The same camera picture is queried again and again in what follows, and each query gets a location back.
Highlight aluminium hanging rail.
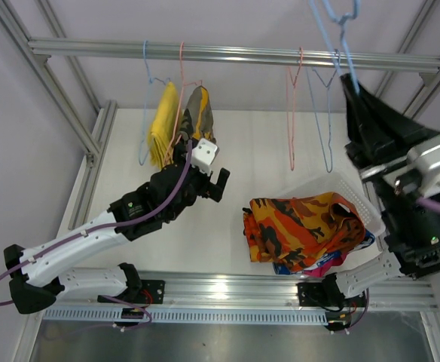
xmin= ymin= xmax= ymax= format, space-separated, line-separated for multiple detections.
xmin=28 ymin=38 xmax=440 ymax=73

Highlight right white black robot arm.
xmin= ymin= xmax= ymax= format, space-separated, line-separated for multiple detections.
xmin=298 ymin=74 xmax=440 ymax=313

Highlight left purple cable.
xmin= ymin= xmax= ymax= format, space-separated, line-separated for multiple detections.
xmin=0 ymin=139 xmax=194 ymax=307

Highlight white slotted cable duct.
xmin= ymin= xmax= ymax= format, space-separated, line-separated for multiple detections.
xmin=44 ymin=306 xmax=328 ymax=326

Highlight pink trousers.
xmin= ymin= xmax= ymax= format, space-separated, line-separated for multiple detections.
xmin=303 ymin=255 xmax=347 ymax=278

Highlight orange camouflage trousers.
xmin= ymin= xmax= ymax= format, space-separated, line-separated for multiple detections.
xmin=243 ymin=192 xmax=366 ymax=272

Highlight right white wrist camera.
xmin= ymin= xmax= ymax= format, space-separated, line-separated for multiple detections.
xmin=359 ymin=135 xmax=440 ymax=199

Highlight white plastic basket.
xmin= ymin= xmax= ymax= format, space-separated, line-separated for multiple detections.
xmin=274 ymin=171 xmax=386 ymax=237

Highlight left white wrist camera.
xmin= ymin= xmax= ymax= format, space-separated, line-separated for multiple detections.
xmin=191 ymin=138 xmax=219 ymax=176

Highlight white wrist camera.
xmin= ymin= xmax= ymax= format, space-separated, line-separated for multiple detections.
xmin=191 ymin=138 xmax=219 ymax=176
xmin=359 ymin=135 xmax=440 ymax=199

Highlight yellow trousers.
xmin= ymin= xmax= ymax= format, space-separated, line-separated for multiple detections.
xmin=147 ymin=81 xmax=179 ymax=169

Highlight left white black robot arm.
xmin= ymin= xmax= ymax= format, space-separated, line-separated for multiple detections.
xmin=4 ymin=138 xmax=230 ymax=314

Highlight green camouflage trousers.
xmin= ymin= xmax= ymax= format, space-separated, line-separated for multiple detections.
xmin=174 ymin=86 xmax=216 ymax=144

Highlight pink hanger with camouflage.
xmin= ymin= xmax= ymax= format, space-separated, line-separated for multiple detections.
xmin=163 ymin=41 xmax=203 ymax=165

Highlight pink wire hanger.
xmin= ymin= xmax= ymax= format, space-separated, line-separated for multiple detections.
xmin=286 ymin=47 xmax=304 ymax=171

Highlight blue hanger with blue trousers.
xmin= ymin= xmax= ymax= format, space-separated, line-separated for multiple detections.
xmin=305 ymin=67 xmax=338 ymax=174

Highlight blue hanger with orange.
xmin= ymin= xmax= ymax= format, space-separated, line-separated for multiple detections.
xmin=307 ymin=0 xmax=361 ymax=95

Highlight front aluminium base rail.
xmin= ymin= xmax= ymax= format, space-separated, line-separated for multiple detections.
xmin=26 ymin=268 xmax=438 ymax=311

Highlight light blue hanger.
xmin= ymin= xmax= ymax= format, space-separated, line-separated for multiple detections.
xmin=138 ymin=40 xmax=171 ymax=166

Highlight aluminium frame structure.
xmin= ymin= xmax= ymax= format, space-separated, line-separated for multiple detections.
xmin=0 ymin=0 xmax=440 ymax=362

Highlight blue white patterned trousers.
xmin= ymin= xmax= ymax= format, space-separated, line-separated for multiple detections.
xmin=273 ymin=231 xmax=375 ymax=275

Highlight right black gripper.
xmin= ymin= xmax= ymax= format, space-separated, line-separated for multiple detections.
xmin=334 ymin=75 xmax=440 ymax=253

